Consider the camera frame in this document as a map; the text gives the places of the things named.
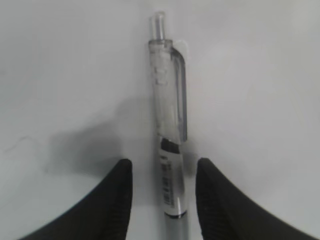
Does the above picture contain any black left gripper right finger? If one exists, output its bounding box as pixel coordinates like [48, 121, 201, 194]
[196, 158, 313, 240]

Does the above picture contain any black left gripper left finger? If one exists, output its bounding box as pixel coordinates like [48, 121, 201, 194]
[24, 159, 132, 240]

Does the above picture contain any grey grip pen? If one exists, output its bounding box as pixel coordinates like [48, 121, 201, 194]
[148, 11, 188, 240]

